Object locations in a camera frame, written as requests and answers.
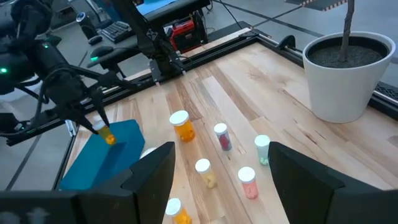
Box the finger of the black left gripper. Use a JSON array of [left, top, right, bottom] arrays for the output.
[[62, 111, 100, 135], [90, 88, 110, 128]]

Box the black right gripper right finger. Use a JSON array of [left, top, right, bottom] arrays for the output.
[[267, 141, 398, 224]]

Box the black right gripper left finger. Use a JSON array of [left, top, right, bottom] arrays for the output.
[[77, 141, 177, 224]]

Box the small orange pill bottle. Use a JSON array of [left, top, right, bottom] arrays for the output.
[[92, 119, 118, 146], [165, 197, 193, 224]]

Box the yellow pill bottle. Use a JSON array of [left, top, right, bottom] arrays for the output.
[[195, 158, 218, 189]]

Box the pink pill bottle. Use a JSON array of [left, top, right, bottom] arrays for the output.
[[238, 166, 259, 200]]

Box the green pill bottle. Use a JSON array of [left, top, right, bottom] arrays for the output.
[[254, 134, 271, 166]]

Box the large orange pill bottle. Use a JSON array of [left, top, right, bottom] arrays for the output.
[[169, 110, 196, 143]]

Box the red pill bottle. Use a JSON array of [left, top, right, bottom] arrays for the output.
[[213, 122, 233, 152]]

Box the teal plastic bin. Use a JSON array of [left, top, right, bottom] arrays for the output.
[[58, 119, 146, 191]]

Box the grey side desk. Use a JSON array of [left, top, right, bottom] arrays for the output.
[[51, 12, 150, 78]]

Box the black cylindrical speaker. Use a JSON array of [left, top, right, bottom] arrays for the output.
[[75, 11, 99, 40]]

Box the black keyboard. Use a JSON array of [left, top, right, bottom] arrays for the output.
[[101, 21, 135, 44]]

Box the white plant pot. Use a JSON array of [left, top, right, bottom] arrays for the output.
[[302, 30, 396, 124]]

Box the red and black equipment box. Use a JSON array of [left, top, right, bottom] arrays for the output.
[[169, 17, 203, 52]]

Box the black monitor blue screen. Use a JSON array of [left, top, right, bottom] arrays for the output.
[[136, 0, 212, 24]]

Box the black grille floor mat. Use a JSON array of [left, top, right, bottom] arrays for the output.
[[374, 81, 398, 102]]

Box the hazard striped floor mat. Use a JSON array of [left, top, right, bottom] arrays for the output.
[[285, 0, 348, 12]]

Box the black aluminium table frame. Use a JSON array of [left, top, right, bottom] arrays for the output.
[[0, 29, 398, 147]]

